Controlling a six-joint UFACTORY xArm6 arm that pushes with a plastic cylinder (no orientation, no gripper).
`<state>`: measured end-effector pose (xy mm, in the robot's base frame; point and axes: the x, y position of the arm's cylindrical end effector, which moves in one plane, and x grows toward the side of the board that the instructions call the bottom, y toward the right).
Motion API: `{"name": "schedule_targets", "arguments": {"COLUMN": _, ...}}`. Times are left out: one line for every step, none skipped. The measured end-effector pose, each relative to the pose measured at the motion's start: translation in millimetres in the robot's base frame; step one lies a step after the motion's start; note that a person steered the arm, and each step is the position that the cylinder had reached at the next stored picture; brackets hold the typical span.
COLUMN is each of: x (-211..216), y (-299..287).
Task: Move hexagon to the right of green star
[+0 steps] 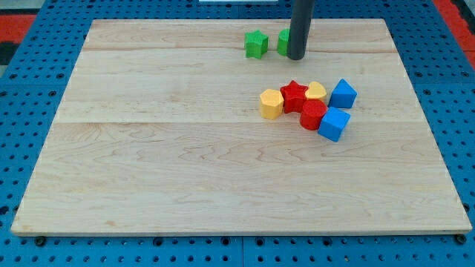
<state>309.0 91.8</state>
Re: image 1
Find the yellow hexagon block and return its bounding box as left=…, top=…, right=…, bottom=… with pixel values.
left=259, top=89, right=284, bottom=119

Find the red star block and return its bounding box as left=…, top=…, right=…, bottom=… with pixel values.
left=280, top=80, right=308, bottom=113

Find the green star block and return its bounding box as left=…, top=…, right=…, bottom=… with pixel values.
left=244, top=30, right=269, bottom=59

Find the light wooden board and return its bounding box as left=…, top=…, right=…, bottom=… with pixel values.
left=11, top=19, right=472, bottom=237

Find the red cylinder block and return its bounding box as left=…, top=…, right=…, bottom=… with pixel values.
left=300, top=99, right=327, bottom=131

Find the yellow heart block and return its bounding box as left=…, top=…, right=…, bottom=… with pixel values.
left=304, top=81, right=327, bottom=102

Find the blue cube block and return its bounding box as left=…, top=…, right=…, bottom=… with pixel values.
left=318, top=107, right=350, bottom=142

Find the green round block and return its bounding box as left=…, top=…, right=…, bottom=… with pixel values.
left=277, top=28, right=289, bottom=56

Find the blue triangle block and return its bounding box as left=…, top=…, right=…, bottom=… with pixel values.
left=328, top=79, right=358, bottom=108

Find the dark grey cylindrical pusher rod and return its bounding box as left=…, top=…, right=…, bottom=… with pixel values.
left=287, top=0, right=315, bottom=60

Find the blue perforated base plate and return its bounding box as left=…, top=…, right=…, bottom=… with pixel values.
left=1, top=1, right=474, bottom=266

